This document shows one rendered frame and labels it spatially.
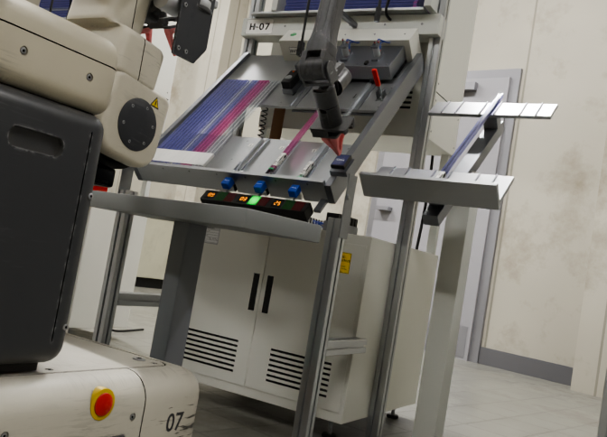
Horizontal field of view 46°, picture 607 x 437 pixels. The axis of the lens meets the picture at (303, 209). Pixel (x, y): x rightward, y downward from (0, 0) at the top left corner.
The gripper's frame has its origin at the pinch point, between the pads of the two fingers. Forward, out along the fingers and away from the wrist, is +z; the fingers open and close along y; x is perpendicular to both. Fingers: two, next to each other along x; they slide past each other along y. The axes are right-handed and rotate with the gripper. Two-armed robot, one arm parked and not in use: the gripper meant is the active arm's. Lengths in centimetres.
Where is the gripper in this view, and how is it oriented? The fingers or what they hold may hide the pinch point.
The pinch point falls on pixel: (339, 152)
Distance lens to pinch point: 186.5
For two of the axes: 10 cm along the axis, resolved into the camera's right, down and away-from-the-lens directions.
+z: 2.3, 7.7, 6.0
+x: -4.3, 6.3, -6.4
